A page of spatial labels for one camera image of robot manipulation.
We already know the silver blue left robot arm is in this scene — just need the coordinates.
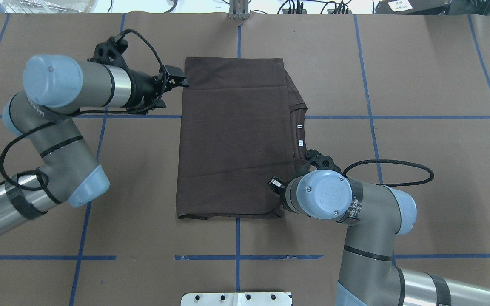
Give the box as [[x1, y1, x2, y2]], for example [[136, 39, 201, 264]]
[[0, 54, 189, 236]]

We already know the dark brown t-shirt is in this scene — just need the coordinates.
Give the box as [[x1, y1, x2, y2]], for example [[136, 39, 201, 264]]
[[176, 57, 308, 220]]

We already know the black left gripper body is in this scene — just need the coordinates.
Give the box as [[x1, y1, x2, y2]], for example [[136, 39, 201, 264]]
[[132, 65, 189, 113]]

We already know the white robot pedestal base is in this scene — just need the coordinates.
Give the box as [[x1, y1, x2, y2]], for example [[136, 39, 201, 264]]
[[180, 292, 293, 306]]

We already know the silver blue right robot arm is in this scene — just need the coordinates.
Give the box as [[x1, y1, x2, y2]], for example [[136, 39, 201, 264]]
[[268, 169, 490, 306]]

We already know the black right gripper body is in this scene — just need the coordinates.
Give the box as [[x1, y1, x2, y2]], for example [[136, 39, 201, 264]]
[[268, 176, 301, 212]]

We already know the aluminium frame post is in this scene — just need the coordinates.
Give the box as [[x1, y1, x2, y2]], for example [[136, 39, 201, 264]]
[[225, 0, 250, 20]]

